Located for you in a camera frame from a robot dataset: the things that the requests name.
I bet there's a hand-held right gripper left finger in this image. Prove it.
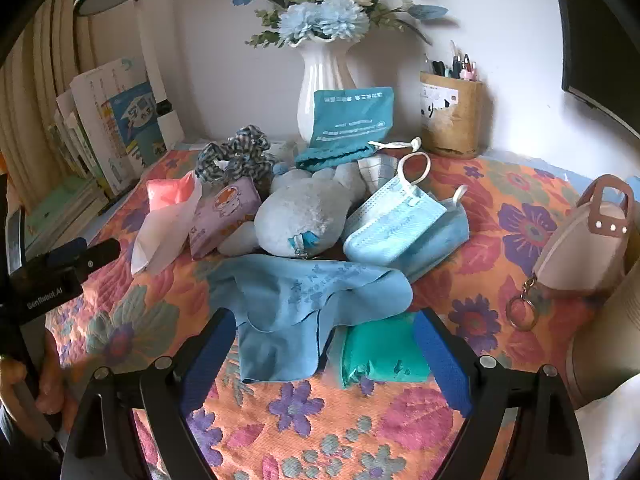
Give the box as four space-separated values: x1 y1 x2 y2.
62 307 237 480

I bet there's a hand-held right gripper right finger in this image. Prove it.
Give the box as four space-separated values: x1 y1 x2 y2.
413 308 592 480

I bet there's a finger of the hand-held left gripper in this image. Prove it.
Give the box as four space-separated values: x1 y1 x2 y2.
47 237 122 282

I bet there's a light blue cloth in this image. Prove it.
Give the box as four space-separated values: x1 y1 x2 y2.
207 254 414 385

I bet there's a pale blue plush toy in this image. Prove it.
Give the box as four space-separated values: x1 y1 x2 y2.
218 162 371 261

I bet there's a person's left forearm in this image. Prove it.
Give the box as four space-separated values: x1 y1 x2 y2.
0 395 66 480

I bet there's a person's left hand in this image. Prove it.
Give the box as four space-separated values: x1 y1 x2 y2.
0 345 68 413

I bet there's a green tissue pack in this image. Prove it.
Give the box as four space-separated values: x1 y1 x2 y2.
340 312 434 389

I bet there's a pink tissue pack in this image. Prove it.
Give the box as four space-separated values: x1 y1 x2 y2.
145 171 203 213

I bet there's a blue face mask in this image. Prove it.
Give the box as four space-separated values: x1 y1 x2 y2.
400 205 471 284
342 152 468 266

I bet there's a floral tablecloth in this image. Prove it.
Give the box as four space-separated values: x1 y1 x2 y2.
45 145 640 480

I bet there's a stack of books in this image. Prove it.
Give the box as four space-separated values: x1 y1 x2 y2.
22 57 169 257

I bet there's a purple tissue pack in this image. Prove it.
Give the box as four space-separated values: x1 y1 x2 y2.
189 177 264 260

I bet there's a beige cylindrical container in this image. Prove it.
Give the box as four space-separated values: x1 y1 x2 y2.
565 260 640 411

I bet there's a pink handbag with keyring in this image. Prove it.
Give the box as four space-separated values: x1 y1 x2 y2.
505 174 634 332

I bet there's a white cloth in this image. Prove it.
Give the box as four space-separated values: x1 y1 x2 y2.
574 375 640 480

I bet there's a beige curtain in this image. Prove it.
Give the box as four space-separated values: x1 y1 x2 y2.
0 0 107 202

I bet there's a white folded face mask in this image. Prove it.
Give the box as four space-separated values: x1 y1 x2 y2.
357 155 401 194

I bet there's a white desk lamp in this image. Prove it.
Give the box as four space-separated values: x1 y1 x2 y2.
73 0 184 147

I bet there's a beige pen holder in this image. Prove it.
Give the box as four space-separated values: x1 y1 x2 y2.
419 71 485 159

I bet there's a white ribbed vase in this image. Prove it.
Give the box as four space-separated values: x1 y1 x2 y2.
297 37 359 144

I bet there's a bunch of pens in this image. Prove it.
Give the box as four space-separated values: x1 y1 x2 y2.
425 40 479 82

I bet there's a blue and white flower bouquet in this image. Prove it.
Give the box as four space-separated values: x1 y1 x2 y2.
231 0 449 49

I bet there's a dark monitor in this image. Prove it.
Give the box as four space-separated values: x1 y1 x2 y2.
547 0 640 137

